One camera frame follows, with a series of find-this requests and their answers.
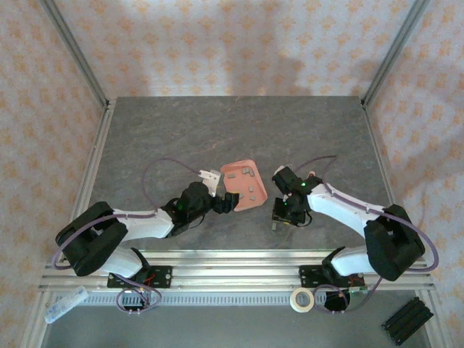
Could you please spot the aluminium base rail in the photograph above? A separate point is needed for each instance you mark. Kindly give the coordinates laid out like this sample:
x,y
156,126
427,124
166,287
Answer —
x,y
232,275

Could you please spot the aluminium side rail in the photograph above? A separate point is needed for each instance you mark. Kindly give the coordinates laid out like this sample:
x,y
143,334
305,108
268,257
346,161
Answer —
x,y
90,174
386,174

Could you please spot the aluminium frame post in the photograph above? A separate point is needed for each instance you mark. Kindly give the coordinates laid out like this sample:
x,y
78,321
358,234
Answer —
x,y
78,54
392,54

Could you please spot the pink plastic tray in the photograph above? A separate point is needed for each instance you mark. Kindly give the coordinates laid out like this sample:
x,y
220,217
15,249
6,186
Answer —
x,y
259,181

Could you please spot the short black extrusion bar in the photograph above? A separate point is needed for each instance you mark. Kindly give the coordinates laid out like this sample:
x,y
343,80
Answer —
x,y
407,320

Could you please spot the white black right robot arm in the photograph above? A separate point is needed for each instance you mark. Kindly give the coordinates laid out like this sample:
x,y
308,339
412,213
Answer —
x,y
337,206

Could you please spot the clear plastic packet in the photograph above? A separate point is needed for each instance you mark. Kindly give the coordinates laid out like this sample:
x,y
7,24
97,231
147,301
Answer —
x,y
65,304

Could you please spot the white masking tape roll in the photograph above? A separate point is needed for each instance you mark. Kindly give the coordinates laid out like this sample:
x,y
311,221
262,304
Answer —
x,y
296,300

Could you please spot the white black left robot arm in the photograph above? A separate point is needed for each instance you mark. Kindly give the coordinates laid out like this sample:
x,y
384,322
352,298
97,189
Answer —
x,y
141,224

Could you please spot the pink white stapler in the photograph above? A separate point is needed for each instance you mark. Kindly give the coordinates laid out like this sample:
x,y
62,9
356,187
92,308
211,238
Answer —
x,y
275,226

